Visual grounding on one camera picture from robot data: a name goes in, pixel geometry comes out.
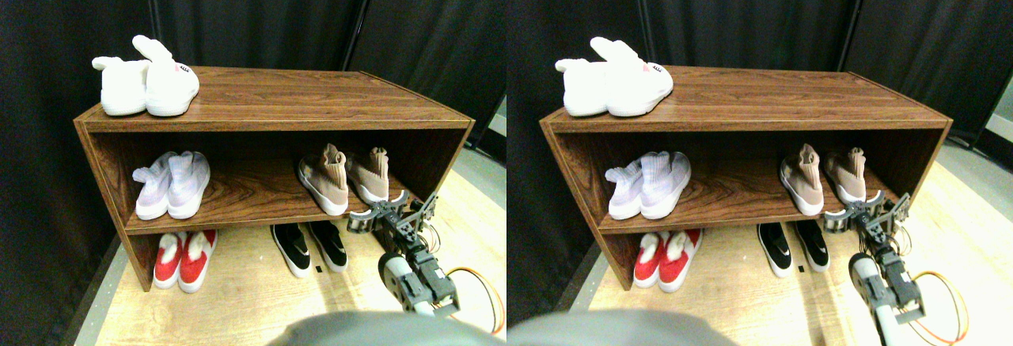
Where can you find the brown shoe rack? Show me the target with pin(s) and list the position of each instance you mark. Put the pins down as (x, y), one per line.
(752, 100)
(301, 100)

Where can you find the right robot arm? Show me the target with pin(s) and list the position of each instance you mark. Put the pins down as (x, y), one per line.
(419, 279)
(890, 287)

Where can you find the curtain stand pole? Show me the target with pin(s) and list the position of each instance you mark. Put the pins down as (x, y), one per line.
(361, 17)
(638, 1)
(151, 1)
(855, 17)

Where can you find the lilac shoe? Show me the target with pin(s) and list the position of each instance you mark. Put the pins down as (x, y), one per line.
(625, 195)
(666, 192)
(152, 195)
(190, 192)

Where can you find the white shoe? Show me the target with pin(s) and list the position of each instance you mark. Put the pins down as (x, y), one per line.
(637, 89)
(120, 89)
(584, 89)
(172, 89)

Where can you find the black shoe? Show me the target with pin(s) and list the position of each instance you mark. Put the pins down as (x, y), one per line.
(329, 249)
(775, 252)
(813, 249)
(293, 252)

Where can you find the beige shoe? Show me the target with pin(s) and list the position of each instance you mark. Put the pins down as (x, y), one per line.
(326, 188)
(368, 178)
(843, 178)
(803, 188)

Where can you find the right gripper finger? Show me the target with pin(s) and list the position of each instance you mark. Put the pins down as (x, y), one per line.
(364, 221)
(840, 221)
(874, 201)
(400, 201)

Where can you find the red shoe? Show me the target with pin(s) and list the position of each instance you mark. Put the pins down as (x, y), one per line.
(679, 267)
(168, 265)
(196, 267)
(649, 265)

